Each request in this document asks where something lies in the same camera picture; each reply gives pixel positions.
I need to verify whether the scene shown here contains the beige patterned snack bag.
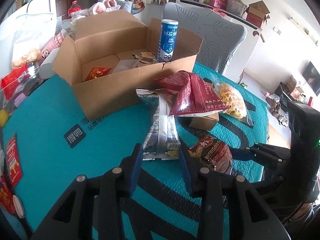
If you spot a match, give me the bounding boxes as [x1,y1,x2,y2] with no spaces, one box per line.
[188,136,233,174]

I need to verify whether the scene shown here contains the silver white snack bag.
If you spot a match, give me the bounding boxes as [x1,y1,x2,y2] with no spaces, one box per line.
[136,88,181,160]

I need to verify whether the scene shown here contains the small brown cardboard box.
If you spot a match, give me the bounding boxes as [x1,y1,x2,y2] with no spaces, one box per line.
[188,113,219,131]

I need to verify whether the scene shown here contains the packaged yellow waffle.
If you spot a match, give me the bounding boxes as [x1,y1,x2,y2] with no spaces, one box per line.
[211,74,254,127]

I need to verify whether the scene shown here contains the red foil snack packet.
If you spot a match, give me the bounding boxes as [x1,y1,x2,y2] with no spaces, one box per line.
[155,70,229,117]

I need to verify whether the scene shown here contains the small red gold candy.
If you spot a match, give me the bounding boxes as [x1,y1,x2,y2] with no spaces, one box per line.
[85,67,112,81]

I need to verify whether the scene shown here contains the blue tablet tube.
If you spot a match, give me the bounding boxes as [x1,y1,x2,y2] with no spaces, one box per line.
[157,19,178,62]

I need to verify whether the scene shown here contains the teal bubble mailer mat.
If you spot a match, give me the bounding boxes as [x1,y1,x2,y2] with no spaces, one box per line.
[2,61,269,240]

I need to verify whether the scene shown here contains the grey leaf pattern chair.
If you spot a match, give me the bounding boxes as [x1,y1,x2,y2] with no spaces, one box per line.
[162,2,247,74]

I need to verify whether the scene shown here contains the red cardboard box on shelf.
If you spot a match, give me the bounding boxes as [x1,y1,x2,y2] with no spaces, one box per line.
[246,1,270,29]

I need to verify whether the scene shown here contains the red bag in bin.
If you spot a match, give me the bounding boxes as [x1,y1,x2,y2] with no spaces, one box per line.
[1,63,27,100]

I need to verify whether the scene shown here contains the plastic bag of bread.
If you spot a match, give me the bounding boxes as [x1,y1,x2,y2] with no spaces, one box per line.
[12,39,41,69]

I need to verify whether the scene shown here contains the pink patterned paper cup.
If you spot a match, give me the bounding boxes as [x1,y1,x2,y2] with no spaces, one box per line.
[41,29,68,59]

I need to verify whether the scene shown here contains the pink gift box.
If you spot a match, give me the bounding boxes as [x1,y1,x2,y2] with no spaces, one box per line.
[209,0,228,10]

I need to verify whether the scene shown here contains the colourful patterned hanging bag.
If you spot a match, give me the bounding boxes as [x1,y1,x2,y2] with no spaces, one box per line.
[125,0,145,15]

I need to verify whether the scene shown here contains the white refrigerator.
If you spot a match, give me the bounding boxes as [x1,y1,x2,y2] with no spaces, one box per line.
[1,0,57,64]

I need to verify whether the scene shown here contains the pink slippers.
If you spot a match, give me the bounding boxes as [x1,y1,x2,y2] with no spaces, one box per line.
[90,0,120,15]

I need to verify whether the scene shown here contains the red cola bottle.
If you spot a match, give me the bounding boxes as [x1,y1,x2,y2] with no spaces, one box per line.
[68,0,82,19]

